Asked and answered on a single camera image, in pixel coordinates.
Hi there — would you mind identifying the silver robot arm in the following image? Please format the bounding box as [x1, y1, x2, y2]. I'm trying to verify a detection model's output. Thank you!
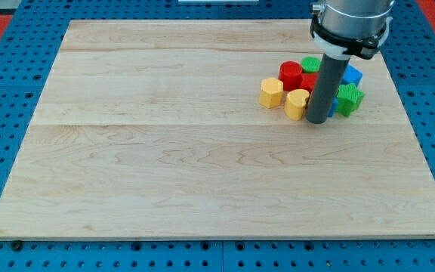
[310, 0, 394, 60]

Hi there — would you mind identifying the yellow hexagon block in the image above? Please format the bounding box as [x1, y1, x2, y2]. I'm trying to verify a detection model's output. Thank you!
[259, 77, 283, 108]

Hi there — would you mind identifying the wooden board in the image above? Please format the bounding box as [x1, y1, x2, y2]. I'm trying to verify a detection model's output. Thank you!
[0, 20, 435, 241]

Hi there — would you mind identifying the yellow heart block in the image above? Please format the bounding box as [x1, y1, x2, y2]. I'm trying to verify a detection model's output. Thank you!
[284, 89, 310, 121]

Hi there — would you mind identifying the red cylinder block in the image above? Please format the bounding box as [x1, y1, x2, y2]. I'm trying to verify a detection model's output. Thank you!
[279, 61, 303, 91]

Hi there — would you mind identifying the blue block behind rod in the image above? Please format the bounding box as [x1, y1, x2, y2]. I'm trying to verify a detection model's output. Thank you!
[328, 98, 338, 118]

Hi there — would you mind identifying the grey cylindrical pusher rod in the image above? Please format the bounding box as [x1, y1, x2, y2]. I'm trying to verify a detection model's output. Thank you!
[306, 54, 350, 124]

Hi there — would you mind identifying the green star block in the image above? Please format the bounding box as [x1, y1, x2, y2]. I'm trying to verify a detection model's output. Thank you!
[335, 83, 365, 117]

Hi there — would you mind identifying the blue cube block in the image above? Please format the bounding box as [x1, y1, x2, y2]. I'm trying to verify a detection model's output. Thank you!
[341, 65, 363, 86]

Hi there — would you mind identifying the blue perforated table frame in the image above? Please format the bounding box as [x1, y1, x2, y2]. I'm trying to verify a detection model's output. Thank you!
[0, 0, 435, 271]

